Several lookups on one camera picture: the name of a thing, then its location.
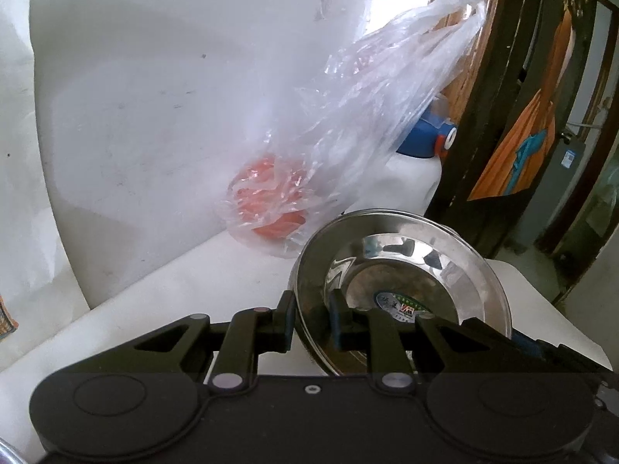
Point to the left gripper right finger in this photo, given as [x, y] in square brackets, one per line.
[374, 333]

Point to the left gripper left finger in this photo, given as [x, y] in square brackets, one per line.
[251, 333]

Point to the steel plate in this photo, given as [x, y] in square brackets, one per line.
[401, 266]
[398, 213]

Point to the white printed table mat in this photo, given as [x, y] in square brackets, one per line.
[219, 278]

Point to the clear plastic bag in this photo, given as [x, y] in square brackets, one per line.
[346, 124]

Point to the colourful houses drawing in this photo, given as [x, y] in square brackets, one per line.
[7, 324]

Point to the white blue water bottle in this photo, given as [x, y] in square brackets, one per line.
[409, 179]

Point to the grey appliance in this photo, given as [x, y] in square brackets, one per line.
[556, 199]

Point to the wooden door frame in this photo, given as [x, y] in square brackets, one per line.
[471, 95]

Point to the orange dress lady painting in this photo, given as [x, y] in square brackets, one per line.
[563, 29]

